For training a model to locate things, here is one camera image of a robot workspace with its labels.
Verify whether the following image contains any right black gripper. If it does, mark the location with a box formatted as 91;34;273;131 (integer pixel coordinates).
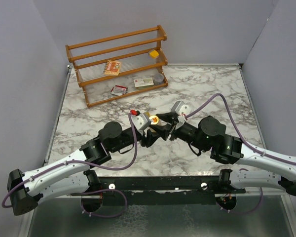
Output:
149;114;208;153

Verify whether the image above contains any clear pill bottle gold lid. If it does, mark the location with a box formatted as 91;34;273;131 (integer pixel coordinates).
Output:
149;115;160;133

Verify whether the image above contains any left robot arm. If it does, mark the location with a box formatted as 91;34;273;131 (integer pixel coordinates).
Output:
1;118;160;216

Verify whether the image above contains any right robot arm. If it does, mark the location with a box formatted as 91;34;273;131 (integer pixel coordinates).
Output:
157;112;296;197

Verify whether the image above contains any white green stapler box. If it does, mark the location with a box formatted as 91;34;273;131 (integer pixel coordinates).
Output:
134;78;154;89

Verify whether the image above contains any clear round pin jar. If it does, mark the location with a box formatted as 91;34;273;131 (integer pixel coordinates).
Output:
153;73;164;85

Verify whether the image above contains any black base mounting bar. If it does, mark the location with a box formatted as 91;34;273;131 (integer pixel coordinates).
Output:
86;174;245;206

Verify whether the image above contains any red white staples packet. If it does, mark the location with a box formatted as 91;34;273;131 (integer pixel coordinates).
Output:
111;85;128;96

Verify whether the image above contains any orange spiral notebook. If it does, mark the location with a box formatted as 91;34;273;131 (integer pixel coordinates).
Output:
103;60;121;76

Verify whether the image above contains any wooden three-tier shelf rack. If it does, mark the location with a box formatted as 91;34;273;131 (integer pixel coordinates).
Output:
66;25;168;108

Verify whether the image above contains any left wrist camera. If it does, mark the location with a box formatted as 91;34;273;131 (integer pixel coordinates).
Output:
130;110;151;131

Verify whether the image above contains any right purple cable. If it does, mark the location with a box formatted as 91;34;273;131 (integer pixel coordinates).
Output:
186;93;296;167

